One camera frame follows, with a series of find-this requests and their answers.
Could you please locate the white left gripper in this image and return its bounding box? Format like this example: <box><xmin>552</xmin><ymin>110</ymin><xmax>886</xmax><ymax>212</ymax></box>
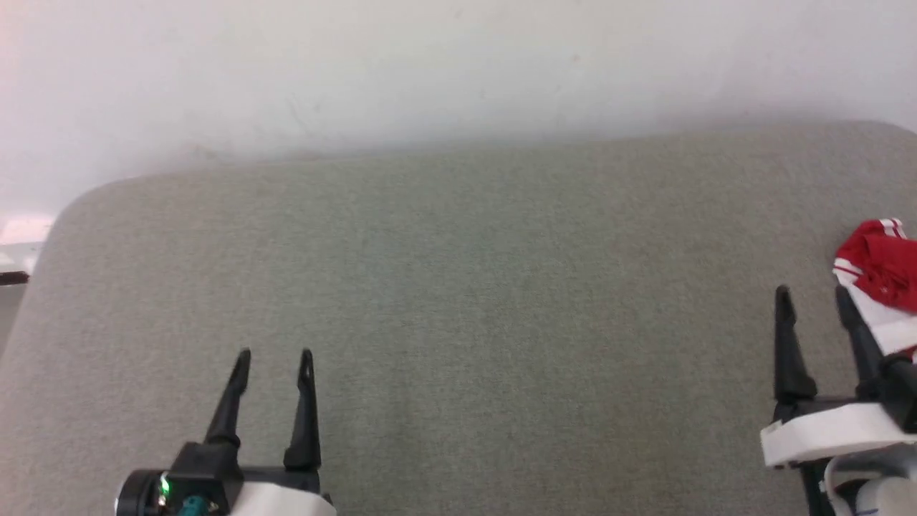
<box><xmin>115</xmin><ymin>348</ymin><xmax>337</xmax><ymax>516</ymax></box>

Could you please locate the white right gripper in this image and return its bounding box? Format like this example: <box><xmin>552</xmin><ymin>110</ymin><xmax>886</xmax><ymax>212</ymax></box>
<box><xmin>759</xmin><ymin>285</ymin><xmax>917</xmax><ymax>472</ymax></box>

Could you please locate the red white basketball jersey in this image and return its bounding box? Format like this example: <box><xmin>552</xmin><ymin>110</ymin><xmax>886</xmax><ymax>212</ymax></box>
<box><xmin>832</xmin><ymin>219</ymin><xmax>917</xmax><ymax>359</ymax></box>

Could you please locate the grey fabric sofa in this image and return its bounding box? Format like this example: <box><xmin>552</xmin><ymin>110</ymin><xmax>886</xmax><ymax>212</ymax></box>
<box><xmin>0</xmin><ymin>120</ymin><xmax>917</xmax><ymax>516</ymax></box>

